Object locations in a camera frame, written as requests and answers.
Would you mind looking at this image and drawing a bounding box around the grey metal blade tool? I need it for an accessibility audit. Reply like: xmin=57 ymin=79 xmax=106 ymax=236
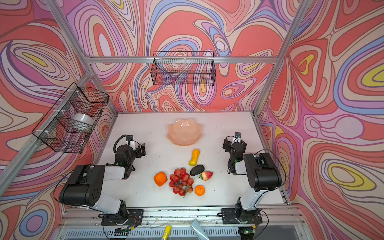
xmin=190 ymin=220 xmax=210 ymax=240

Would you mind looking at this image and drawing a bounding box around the large fake orange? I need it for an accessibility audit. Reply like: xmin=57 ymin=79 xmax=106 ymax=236
xmin=154 ymin=172 xmax=168 ymax=187

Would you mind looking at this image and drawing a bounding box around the red green fake apple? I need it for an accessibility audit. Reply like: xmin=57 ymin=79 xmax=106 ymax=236
xmin=199 ymin=171 xmax=214 ymax=181

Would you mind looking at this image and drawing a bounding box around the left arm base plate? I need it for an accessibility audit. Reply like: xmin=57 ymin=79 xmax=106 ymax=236
xmin=98 ymin=209 xmax=144 ymax=227

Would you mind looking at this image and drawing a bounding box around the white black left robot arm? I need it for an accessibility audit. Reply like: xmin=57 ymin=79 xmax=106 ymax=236
xmin=59 ymin=135 xmax=146 ymax=226

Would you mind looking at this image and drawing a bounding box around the black wire basket back wall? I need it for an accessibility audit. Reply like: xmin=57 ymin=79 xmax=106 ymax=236
xmin=151 ymin=51 xmax=216 ymax=86

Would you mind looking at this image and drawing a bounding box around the black wire basket left wall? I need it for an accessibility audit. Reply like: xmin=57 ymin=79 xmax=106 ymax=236
xmin=32 ymin=82 xmax=109 ymax=154

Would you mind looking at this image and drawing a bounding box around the dark fake avocado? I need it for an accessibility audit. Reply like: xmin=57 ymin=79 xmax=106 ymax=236
xmin=190 ymin=165 xmax=205 ymax=176

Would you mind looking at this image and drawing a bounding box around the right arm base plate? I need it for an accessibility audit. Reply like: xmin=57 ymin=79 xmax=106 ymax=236
xmin=217 ymin=208 xmax=263 ymax=226

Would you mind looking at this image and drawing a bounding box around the small fake tangerine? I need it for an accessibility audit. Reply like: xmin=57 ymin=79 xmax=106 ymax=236
xmin=195 ymin=185 xmax=205 ymax=197

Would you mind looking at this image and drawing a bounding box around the peach scalloped fruit bowl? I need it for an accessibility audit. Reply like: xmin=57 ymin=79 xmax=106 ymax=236
xmin=167 ymin=119 xmax=203 ymax=147

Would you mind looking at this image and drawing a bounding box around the fake strawberry bunch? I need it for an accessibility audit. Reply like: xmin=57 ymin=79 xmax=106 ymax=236
xmin=169 ymin=168 xmax=194 ymax=197

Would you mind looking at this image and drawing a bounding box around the yellow marker pen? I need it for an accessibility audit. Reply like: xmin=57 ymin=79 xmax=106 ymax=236
xmin=162 ymin=225 xmax=172 ymax=240

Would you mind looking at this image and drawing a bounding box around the black wire basket wall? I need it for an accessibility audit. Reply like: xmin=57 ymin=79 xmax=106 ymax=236
xmin=32 ymin=82 xmax=109 ymax=154
xmin=151 ymin=51 xmax=216 ymax=86

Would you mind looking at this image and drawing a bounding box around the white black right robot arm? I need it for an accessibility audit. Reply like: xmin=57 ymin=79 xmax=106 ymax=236
xmin=218 ymin=136 xmax=283 ymax=225

